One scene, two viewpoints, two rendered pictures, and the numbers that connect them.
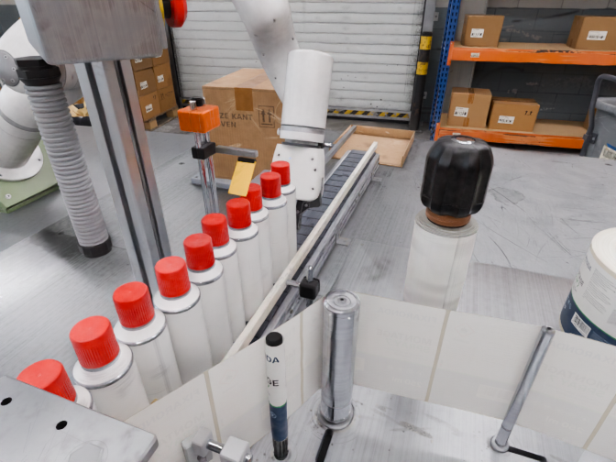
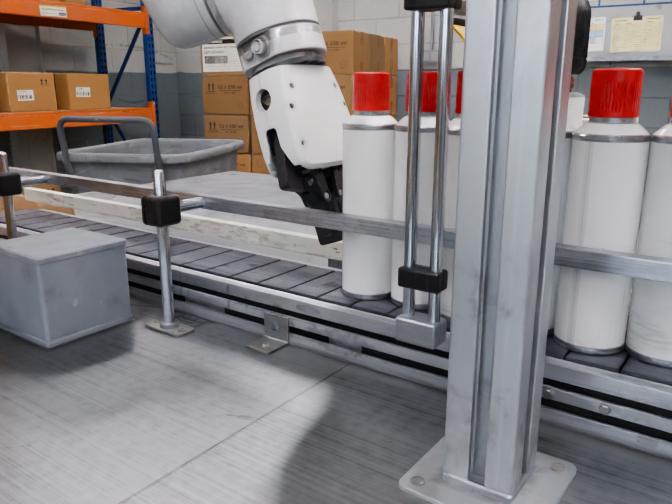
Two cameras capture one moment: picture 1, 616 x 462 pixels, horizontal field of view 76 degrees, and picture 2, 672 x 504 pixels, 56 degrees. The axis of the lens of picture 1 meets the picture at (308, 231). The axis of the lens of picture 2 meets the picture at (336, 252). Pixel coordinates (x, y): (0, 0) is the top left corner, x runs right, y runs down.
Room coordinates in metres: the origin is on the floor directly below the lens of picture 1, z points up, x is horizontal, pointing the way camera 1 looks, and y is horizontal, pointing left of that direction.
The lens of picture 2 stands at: (0.51, 0.61, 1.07)
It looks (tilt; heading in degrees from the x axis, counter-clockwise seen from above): 15 degrees down; 286
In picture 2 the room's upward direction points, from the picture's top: straight up
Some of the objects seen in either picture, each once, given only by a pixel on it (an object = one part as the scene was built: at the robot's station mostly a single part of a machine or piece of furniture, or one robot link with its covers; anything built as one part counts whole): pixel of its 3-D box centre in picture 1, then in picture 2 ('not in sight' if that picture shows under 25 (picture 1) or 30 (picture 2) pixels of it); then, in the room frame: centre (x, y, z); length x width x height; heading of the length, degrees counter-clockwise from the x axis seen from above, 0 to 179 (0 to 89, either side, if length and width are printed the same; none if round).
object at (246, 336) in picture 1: (324, 219); (279, 238); (0.76, -0.04, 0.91); 1.07 x 0.01 x 0.02; 160
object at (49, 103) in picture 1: (70, 167); not in sight; (0.39, 0.25, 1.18); 0.04 x 0.04 x 0.21
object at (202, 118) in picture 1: (227, 204); (447, 124); (0.56, 0.13, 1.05); 0.10 x 0.04 x 0.33; 70
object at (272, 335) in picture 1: (278, 401); not in sight; (0.26, 0.03, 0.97); 0.02 x 0.02 x 0.19
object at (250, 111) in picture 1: (264, 123); not in sight; (1.24, 0.14, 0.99); 0.30 x 0.24 x 0.27; 167
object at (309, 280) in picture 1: (310, 293); not in sight; (0.53, 0.00, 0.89); 0.03 x 0.03 x 0.12; 70
